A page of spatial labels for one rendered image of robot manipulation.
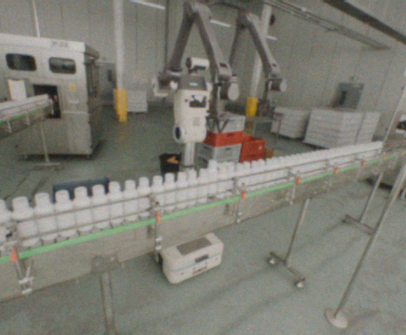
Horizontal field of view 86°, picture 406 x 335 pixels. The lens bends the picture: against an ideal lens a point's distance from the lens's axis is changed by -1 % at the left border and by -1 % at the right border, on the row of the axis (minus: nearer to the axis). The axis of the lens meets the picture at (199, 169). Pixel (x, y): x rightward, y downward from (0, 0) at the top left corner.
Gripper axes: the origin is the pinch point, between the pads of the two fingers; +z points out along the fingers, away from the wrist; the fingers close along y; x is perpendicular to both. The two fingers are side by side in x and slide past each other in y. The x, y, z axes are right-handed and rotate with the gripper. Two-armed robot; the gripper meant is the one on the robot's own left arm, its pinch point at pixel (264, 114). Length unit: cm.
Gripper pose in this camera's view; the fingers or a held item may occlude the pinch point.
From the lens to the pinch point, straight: 145.5
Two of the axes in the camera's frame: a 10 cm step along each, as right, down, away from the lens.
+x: -8.4, 1.4, -5.2
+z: -0.7, 9.3, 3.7
